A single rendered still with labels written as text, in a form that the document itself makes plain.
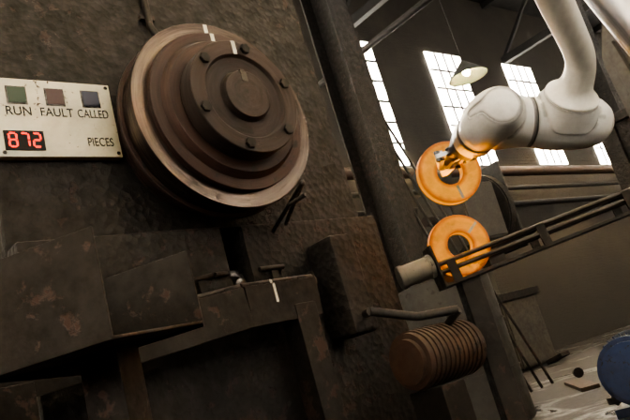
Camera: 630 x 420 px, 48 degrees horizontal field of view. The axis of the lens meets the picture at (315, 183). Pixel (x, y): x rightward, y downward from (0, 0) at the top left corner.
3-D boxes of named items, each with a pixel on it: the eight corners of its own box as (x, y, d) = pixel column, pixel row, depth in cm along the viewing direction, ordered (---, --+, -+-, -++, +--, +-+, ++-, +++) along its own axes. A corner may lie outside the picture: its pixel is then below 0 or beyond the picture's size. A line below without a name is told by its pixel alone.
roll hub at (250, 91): (196, 160, 146) (167, 44, 154) (298, 160, 165) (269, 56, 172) (209, 150, 142) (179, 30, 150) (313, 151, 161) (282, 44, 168)
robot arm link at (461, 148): (507, 146, 144) (497, 155, 149) (492, 106, 146) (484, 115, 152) (466, 157, 142) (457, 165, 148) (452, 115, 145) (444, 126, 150)
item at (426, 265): (401, 292, 173) (392, 269, 175) (434, 278, 175) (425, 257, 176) (406, 288, 167) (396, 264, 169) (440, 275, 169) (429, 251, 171)
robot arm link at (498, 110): (456, 155, 142) (518, 157, 143) (479, 129, 127) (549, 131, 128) (453, 105, 145) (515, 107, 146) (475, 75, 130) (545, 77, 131)
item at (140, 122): (142, 223, 144) (100, 26, 157) (313, 212, 175) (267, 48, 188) (156, 212, 140) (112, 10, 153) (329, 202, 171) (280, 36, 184)
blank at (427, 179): (404, 157, 171) (407, 154, 168) (460, 135, 174) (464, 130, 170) (431, 216, 168) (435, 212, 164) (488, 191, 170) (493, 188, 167)
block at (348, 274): (328, 344, 166) (302, 248, 173) (352, 338, 172) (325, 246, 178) (357, 334, 159) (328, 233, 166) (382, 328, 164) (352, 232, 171)
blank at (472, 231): (466, 291, 173) (470, 288, 170) (414, 253, 175) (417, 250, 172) (499, 241, 177) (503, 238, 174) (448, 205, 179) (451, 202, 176)
